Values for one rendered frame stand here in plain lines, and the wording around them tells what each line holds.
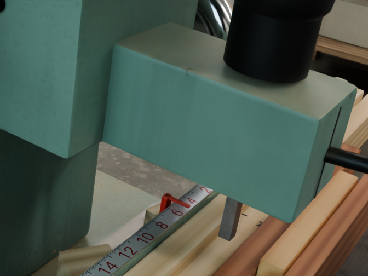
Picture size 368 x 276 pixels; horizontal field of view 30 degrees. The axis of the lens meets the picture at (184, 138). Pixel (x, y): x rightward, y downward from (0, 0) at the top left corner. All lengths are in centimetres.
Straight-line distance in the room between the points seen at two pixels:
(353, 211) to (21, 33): 28
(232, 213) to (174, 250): 5
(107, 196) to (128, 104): 35
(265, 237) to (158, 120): 12
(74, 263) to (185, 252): 17
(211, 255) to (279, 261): 5
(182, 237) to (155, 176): 193
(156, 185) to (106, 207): 159
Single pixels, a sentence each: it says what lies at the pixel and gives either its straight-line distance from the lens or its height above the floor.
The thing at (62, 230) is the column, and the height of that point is 83.
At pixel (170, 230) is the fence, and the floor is 95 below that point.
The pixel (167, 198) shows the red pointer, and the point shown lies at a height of 96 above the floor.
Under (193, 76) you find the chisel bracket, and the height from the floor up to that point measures 107.
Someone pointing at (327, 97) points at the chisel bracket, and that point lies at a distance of 40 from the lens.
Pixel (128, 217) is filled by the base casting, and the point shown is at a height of 80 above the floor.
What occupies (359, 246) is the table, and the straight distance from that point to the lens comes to 59.
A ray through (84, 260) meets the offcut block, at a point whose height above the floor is 84.
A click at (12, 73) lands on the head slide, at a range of 43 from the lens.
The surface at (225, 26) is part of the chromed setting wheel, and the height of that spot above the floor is 105.
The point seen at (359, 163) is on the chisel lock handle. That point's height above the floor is 104.
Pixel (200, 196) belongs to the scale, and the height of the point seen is 96.
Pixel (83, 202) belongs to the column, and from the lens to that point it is 66.
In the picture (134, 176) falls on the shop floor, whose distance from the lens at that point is 237.
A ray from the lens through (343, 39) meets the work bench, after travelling 336.
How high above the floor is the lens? 121
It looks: 27 degrees down
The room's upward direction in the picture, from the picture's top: 10 degrees clockwise
